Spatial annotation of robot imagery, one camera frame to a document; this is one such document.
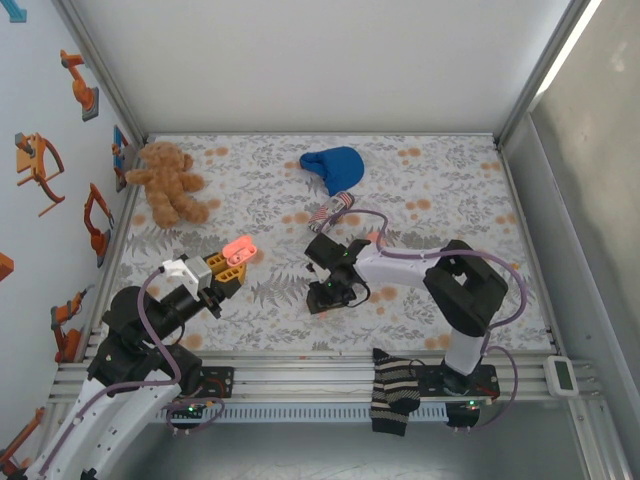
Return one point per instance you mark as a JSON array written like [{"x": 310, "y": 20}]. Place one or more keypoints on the aluminium frame post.
[
  {"x": 537, "y": 75},
  {"x": 103, "y": 70}
]

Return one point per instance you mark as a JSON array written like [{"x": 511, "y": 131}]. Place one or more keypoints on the aluminium table edge rail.
[{"x": 300, "y": 380}]

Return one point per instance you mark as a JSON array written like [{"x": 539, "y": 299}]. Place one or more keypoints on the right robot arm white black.
[{"x": 465, "y": 290}]

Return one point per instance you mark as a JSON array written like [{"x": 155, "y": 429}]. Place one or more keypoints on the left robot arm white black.
[{"x": 100, "y": 425}]

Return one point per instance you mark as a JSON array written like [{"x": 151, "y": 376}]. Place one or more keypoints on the blue orange wall sticker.
[{"x": 120, "y": 150}]

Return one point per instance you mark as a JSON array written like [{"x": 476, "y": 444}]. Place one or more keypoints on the black beige striped sock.
[{"x": 395, "y": 390}]

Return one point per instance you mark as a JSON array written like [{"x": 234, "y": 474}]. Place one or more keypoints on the orange claw machine sticker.
[{"x": 35, "y": 167}]

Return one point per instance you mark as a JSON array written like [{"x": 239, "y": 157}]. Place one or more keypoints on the thin aluminium mat rail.
[{"x": 320, "y": 134}]

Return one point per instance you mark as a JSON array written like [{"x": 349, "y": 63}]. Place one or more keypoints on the pink earbud charging case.
[
  {"x": 241, "y": 249},
  {"x": 372, "y": 235}
]

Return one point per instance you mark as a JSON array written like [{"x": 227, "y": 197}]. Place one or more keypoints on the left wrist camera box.
[{"x": 197, "y": 270}]

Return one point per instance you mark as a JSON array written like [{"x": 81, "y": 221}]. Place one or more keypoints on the small circuit board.
[
  {"x": 472, "y": 404},
  {"x": 190, "y": 411}
]

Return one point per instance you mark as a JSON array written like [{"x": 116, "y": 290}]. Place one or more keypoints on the blue fabric cap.
[{"x": 340, "y": 167}]

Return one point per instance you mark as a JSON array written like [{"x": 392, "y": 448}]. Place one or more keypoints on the white digital timer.
[{"x": 561, "y": 375}]

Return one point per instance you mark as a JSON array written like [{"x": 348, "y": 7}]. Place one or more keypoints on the brown teddy bear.
[{"x": 165, "y": 175}]

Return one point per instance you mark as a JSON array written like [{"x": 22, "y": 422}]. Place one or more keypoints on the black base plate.
[
  {"x": 430, "y": 380},
  {"x": 222, "y": 377}
]

